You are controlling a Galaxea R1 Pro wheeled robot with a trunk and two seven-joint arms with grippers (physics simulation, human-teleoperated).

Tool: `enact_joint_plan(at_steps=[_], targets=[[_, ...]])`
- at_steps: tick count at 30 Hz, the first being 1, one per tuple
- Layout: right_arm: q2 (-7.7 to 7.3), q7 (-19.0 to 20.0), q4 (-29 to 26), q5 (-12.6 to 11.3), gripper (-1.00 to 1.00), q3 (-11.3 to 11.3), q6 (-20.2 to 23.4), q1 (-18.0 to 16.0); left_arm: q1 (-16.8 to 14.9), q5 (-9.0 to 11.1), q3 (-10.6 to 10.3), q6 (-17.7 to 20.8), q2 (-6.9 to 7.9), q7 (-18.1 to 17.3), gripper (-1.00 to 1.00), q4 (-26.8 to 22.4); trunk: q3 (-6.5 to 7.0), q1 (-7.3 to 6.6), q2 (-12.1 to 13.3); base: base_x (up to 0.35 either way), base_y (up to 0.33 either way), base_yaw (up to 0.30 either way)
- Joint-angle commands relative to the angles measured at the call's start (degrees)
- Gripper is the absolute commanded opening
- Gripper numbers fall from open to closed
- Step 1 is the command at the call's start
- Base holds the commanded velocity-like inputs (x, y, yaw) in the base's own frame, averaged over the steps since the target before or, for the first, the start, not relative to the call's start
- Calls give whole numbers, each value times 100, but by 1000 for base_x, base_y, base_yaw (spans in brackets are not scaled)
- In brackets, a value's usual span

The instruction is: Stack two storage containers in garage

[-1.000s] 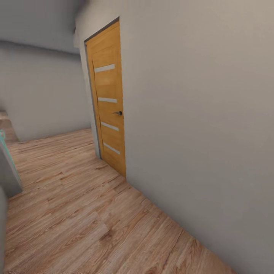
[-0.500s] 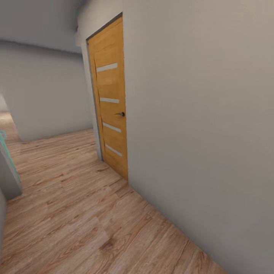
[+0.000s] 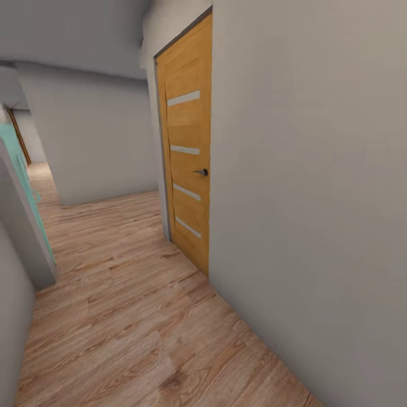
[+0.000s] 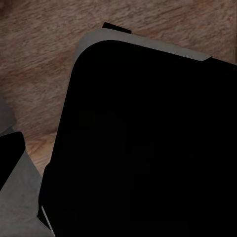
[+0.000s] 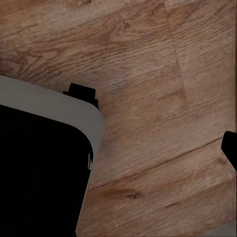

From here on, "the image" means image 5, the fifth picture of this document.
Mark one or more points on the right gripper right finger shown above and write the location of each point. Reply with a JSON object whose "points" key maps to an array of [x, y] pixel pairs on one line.
{"points": [[229, 147]]}

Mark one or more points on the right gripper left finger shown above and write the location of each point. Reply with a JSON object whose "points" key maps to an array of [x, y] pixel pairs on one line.
{"points": [[12, 147]]}

